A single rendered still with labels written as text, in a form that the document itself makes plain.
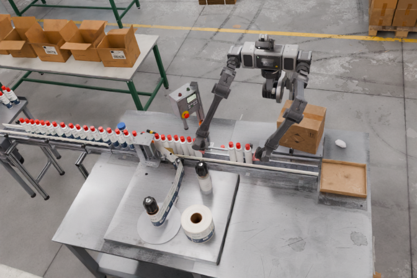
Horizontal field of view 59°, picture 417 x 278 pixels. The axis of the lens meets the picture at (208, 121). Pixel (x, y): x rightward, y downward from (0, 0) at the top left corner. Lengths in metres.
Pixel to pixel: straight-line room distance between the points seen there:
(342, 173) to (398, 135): 1.57
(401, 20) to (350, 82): 1.19
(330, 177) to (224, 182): 0.75
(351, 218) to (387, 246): 0.95
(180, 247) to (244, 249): 0.41
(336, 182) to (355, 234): 0.40
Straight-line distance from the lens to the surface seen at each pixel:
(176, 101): 2.44
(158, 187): 2.76
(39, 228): 4.14
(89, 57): 4.36
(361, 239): 2.56
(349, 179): 2.77
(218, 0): 6.43
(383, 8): 5.40
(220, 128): 3.07
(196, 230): 2.35
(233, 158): 2.72
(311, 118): 2.72
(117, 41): 4.28
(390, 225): 3.62
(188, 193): 2.67
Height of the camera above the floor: 3.09
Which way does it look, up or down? 46 degrees down
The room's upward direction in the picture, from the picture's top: 12 degrees counter-clockwise
